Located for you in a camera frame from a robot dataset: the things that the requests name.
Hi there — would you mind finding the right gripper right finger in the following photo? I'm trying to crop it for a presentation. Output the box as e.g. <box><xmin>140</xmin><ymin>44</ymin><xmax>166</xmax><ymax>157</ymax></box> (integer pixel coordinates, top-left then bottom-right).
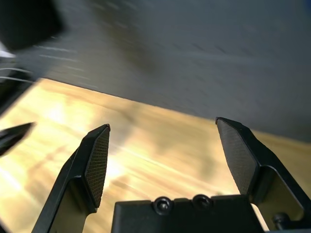
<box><xmin>216</xmin><ymin>116</ymin><xmax>306</xmax><ymax>220</ymax></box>

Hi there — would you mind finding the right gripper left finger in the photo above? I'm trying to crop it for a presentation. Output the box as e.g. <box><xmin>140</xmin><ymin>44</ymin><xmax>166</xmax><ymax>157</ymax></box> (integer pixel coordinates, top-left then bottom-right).
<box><xmin>33</xmin><ymin>124</ymin><xmax>110</xmax><ymax>233</ymax></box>

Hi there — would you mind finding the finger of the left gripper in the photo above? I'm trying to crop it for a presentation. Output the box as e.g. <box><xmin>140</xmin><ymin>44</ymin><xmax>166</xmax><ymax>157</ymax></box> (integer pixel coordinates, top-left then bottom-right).
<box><xmin>0</xmin><ymin>122</ymin><xmax>35</xmax><ymax>156</ymax></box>

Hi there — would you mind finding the dark grey pegboard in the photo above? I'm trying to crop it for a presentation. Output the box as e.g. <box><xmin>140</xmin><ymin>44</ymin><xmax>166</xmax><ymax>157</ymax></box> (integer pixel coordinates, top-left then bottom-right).
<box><xmin>14</xmin><ymin>0</ymin><xmax>311</xmax><ymax>144</ymax></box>

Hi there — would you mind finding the black cup holder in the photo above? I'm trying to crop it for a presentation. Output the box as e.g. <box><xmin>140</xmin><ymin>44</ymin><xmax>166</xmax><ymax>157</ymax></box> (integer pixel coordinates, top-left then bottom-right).
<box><xmin>0</xmin><ymin>0</ymin><xmax>66</xmax><ymax>51</ymax></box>

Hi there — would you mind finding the grey cable bundle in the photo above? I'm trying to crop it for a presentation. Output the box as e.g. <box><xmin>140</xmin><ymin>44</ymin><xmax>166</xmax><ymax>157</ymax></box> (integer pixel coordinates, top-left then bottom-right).
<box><xmin>0</xmin><ymin>67</ymin><xmax>33</xmax><ymax>83</ymax></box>

